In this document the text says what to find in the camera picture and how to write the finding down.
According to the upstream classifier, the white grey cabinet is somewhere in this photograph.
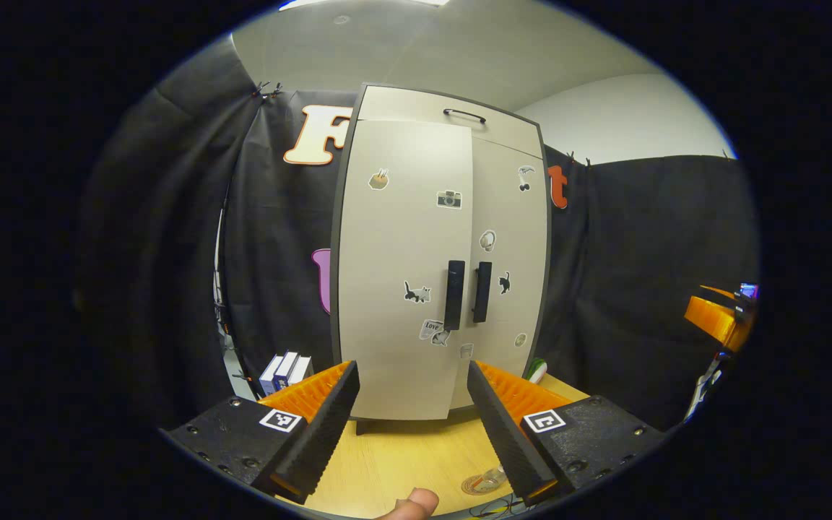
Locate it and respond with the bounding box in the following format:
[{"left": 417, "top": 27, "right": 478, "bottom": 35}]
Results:
[{"left": 329, "top": 82, "right": 554, "bottom": 434}]

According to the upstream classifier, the white cabinet door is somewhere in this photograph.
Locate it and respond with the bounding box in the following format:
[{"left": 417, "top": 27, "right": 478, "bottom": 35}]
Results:
[
  {"left": 448, "top": 137, "right": 550, "bottom": 409},
  {"left": 337, "top": 119, "right": 475, "bottom": 421}
]

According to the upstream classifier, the thin black cable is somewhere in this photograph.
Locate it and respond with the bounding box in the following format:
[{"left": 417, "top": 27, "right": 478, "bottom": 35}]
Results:
[{"left": 469, "top": 495, "right": 527, "bottom": 519}]

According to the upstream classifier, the white cable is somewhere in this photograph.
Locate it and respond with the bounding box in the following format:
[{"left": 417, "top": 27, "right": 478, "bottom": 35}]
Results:
[{"left": 682, "top": 352, "right": 726, "bottom": 425}]

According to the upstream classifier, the white cabinet drawer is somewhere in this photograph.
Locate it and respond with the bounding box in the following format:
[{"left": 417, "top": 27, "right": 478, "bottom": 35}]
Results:
[{"left": 355, "top": 85, "right": 543, "bottom": 160}]

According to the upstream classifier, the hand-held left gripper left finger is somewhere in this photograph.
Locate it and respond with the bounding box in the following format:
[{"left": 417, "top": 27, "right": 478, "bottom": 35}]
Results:
[{"left": 160, "top": 360, "right": 360, "bottom": 505}]

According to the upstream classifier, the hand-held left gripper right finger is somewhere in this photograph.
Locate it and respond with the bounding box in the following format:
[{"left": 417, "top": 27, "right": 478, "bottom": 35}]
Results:
[{"left": 467, "top": 361, "right": 666, "bottom": 508}]

